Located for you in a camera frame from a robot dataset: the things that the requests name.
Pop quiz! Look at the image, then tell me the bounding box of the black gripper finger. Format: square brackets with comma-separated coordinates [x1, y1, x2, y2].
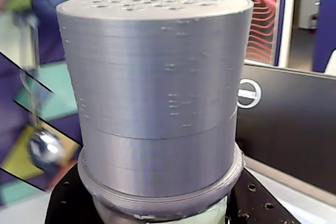
[43, 167, 106, 224]
[223, 167, 302, 224]

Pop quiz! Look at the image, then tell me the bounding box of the gray salt shaker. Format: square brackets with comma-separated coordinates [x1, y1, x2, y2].
[55, 0, 255, 224]

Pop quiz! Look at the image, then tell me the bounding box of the steel spoon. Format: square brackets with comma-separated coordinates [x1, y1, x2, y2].
[10, 11, 68, 172]

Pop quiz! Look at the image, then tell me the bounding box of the black Dell monitor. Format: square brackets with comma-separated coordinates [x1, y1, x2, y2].
[235, 63, 336, 190]

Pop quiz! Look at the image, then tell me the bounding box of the colourful tile backsplash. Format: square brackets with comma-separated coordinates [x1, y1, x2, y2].
[0, 0, 158, 206]

